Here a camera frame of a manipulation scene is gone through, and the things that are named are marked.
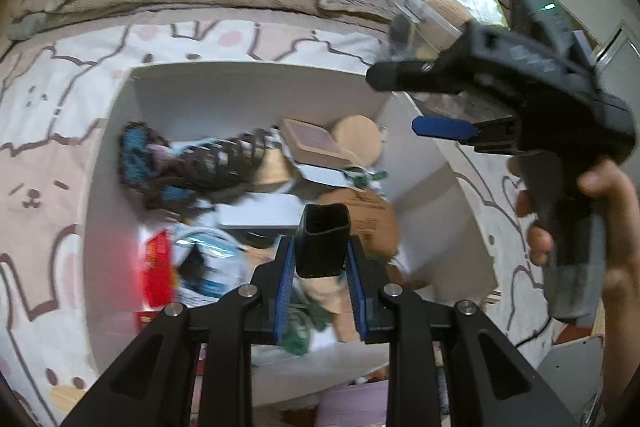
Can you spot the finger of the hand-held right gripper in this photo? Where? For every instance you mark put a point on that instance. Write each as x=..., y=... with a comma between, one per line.
x=440, y=128
x=400, y=76

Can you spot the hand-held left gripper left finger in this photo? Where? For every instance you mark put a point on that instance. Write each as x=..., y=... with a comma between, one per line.
x=285, y=277

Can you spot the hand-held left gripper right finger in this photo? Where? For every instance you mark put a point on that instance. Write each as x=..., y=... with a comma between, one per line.
x=357, y=287

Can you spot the black square cup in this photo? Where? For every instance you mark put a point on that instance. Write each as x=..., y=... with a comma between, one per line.
x=322, y=247

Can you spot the white shoe box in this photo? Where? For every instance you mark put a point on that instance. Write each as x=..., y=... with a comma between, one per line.
x=225, y=97

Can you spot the person's right forearm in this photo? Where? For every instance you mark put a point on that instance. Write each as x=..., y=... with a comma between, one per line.
x=622, y=357

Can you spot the person's right hand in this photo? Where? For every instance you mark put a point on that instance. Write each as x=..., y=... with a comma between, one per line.
x=622, y=232

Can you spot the clear plastic storage bin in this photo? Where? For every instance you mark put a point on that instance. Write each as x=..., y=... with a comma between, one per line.
x=425, y=22

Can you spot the round printed cork coaster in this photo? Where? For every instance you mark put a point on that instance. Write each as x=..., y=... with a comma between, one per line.
x=375, y=222

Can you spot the brown fluffy pouch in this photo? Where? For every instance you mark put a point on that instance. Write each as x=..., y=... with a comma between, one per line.
x=447, y=19

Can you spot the round wooden lid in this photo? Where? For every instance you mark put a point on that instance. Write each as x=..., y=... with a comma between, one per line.
x=360, y=139

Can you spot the white slatted door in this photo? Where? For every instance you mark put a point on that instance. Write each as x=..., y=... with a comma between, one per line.
x=617, y=47

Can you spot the green snack packet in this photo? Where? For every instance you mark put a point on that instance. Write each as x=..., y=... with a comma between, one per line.
x=475, y=2

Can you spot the purple card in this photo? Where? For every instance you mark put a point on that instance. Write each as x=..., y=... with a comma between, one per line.
x=350, y=407

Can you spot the red packet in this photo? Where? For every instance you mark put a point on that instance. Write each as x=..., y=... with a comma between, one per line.
x=157, y=272

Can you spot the brown claw hair clip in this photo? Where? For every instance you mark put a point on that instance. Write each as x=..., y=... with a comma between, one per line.
x=220, y=162

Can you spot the blue crochet flower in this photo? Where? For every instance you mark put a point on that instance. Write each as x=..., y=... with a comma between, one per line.
x=140, y=162

